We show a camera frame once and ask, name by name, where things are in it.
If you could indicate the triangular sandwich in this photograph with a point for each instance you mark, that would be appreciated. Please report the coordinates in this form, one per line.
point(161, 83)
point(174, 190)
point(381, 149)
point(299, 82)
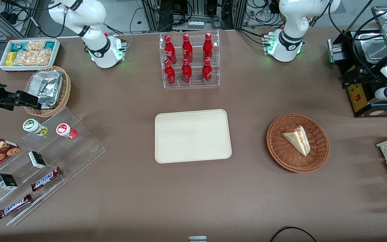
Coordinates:
point(297, 141)

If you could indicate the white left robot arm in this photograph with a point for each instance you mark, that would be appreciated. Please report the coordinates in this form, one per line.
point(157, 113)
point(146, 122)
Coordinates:
point(289, 47)

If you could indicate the aluminium foil tray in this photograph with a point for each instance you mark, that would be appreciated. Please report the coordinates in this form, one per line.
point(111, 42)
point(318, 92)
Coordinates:
point(47, 87)

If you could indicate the light wicker basket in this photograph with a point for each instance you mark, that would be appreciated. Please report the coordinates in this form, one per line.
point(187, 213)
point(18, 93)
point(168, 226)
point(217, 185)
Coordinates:
point(66, 89)

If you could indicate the beige serving tray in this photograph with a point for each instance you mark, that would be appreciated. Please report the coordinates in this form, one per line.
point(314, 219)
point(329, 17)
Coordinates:
point(186, 141)

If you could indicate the brown wicker basket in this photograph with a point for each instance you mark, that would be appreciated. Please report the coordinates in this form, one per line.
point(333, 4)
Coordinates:
point(291, 161)

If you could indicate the steel tray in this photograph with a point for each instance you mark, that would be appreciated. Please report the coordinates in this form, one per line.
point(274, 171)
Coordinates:
point(375, 50)

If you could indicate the green sunflower yogurt cup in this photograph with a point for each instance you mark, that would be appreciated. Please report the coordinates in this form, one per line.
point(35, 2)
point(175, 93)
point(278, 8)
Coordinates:
point(32, 125)

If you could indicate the white snack bin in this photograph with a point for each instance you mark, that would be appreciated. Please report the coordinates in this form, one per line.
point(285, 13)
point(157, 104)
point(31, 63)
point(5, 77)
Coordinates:
point(2, 65)

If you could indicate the yellow snack packet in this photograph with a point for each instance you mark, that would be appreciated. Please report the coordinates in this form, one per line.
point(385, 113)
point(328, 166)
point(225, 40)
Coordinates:
point(10, 58)

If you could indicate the large clear cracker bag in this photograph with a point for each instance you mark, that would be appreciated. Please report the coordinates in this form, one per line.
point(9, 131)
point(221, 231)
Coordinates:
point(34, 57)

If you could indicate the teal snack packet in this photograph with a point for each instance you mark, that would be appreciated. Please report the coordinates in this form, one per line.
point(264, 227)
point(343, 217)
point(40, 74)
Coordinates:
point(50, 45)
point(17, 46)

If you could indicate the red strawberry yogurt cup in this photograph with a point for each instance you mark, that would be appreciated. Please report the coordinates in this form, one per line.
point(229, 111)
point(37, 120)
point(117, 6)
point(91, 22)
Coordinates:
point(64, 129)

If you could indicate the small clear cracker bag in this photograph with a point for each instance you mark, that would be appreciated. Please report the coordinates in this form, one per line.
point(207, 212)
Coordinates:
point(35, 45)

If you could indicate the small black carton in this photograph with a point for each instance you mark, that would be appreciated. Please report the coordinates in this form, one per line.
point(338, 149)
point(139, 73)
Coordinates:
point(37, 159)
point(7, 181)

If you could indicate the clear acrylic stepped shelf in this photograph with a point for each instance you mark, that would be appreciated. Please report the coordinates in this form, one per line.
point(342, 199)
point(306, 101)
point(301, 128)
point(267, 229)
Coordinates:
point(79, 151)

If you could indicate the Snickers chocolate bar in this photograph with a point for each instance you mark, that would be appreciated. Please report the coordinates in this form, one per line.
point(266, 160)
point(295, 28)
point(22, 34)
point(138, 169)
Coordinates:
point(14, 206)
point(45, 179)

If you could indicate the red cola bottle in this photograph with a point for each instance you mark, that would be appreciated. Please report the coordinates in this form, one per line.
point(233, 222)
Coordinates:
point(187, 48)
point(170, 74)
point(208, 47)
point(186, 73)
point(170, 50)
point(207, 73)

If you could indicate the clear acrylic bottle rack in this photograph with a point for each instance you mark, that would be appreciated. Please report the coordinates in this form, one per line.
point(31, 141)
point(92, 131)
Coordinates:
point(195, 84)

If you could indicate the white power strip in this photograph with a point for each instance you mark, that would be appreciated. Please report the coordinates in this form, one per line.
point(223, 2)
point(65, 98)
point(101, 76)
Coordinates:
point(196, 25)

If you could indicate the small grey device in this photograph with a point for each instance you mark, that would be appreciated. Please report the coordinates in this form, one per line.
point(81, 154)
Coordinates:
point(197, 239)

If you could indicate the black sealing machine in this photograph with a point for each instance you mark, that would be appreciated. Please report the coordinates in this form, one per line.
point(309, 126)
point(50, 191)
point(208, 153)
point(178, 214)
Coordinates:
point(342, 55)

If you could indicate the aluminium frame rack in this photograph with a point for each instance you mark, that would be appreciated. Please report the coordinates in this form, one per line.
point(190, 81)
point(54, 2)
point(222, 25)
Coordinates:
point(151, 15)

